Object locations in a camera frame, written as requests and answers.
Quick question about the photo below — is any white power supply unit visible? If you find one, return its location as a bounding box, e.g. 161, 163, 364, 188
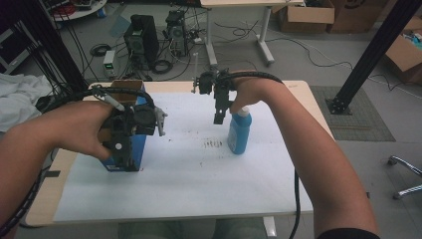
103, 49, 117, 80

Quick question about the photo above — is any large closed cardboard box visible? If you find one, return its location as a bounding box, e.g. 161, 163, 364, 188
326, 0, 390, 35

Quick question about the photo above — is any round white table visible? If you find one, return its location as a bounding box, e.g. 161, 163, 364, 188
39, 0, 108, 23

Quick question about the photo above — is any white table leg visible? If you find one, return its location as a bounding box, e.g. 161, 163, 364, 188
263, 215, 279, 239

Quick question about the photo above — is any person's left hand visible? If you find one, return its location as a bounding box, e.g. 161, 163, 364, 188
46, 101, 116, 161

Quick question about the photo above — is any open cardboard box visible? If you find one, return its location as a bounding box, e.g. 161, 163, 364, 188
278, 0, 336, 35

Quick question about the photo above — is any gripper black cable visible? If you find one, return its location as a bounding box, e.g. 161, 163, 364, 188
217, 70, 302, 239
0, 84, 157, 237

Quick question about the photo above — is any person's right hand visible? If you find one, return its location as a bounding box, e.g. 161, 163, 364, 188
229, 77, 287, 116

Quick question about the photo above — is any blue bottle with white cap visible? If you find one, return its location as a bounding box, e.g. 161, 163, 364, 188
226, 106, 253, 155

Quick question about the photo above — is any black metal stand with cables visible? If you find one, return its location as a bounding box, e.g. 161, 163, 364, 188
0, 0, 90, 95

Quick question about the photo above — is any white cloth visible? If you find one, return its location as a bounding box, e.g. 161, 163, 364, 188
0, 72, 55, 133

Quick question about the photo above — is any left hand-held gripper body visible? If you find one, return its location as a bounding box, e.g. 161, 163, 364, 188
101, 103, 168, 151

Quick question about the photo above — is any cardboard box with blue contents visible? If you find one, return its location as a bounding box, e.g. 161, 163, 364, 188
383, 15, 422, 85

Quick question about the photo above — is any white desk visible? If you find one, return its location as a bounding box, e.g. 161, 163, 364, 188
199, 0, 306, 67

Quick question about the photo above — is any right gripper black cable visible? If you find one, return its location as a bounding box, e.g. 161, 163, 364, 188
217, 70, 302, 239

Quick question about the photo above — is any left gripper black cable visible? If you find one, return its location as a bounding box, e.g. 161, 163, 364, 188
0, 84, 157, 237

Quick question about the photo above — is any black metal post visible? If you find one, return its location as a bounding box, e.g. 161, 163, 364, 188
325, 0, 422, 117

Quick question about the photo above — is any chrome chair base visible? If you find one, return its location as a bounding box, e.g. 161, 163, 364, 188
387, 154, 422, 201

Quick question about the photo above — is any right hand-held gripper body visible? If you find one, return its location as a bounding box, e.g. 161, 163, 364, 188
191, 69, 241, 101

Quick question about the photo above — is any large black computer tower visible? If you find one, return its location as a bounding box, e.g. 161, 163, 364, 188
123, 14, 161, 72

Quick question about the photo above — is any white table mat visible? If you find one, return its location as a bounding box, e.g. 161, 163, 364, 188
53, 91, 315, 223

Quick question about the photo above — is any grey floor mat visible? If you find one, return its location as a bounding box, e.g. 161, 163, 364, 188
310, 85, 397, 142

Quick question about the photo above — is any small black computer tower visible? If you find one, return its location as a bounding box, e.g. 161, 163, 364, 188
164, 9, 189, 58

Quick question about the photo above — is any coiled black cable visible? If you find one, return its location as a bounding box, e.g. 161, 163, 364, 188
89, 43, 112, 58
149, 59, 174, 76

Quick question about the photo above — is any black sleeve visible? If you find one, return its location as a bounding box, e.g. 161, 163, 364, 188
316, 227, 382, 239

